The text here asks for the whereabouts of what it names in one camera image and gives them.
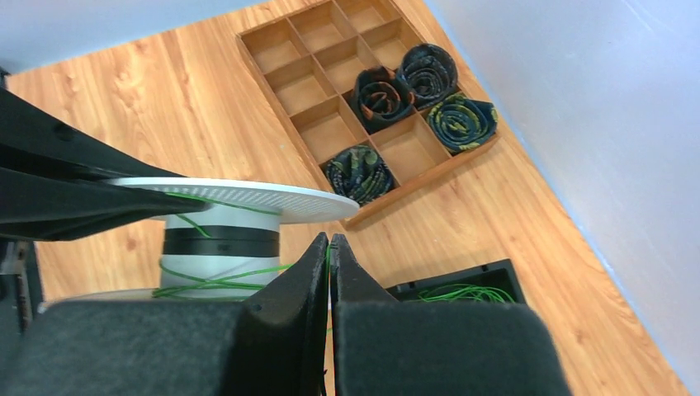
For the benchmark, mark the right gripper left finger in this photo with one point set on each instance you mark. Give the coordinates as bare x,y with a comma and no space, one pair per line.
272,343

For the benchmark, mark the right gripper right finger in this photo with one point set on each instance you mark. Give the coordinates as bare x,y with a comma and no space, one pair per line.
382,346

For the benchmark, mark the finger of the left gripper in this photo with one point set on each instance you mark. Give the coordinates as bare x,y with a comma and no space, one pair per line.
44,209
34,142

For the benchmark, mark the grey filament spool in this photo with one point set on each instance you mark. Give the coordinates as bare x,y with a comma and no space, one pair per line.
231,249

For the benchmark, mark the black plastic bin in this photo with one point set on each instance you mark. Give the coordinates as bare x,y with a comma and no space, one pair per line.
494,282

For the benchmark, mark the dark cloth roll in tray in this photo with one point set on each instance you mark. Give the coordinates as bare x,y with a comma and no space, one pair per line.
360,174

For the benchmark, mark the wooden compartment tray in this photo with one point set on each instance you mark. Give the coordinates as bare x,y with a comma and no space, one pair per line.
306,63

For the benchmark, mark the dark patterned cloth roll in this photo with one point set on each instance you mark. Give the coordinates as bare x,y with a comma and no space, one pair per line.
461,124

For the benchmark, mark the black item in tray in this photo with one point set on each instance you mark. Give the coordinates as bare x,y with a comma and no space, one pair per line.
380,99

